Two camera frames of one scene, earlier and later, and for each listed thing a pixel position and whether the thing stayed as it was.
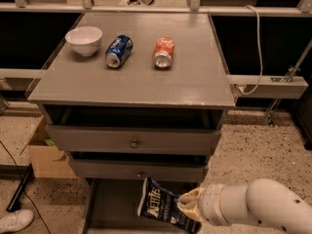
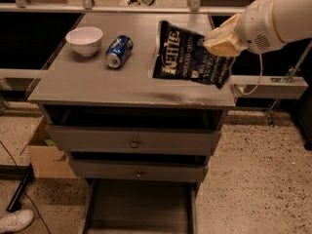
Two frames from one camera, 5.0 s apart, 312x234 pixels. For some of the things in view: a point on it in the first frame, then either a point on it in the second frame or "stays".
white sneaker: (16, 220) stays
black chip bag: (158, 202) → (182, 54)
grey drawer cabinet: (132, 96) stays
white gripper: (208, 201) → (257, 24)
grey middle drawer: (136, 167) stays
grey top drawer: (133, 130) stays
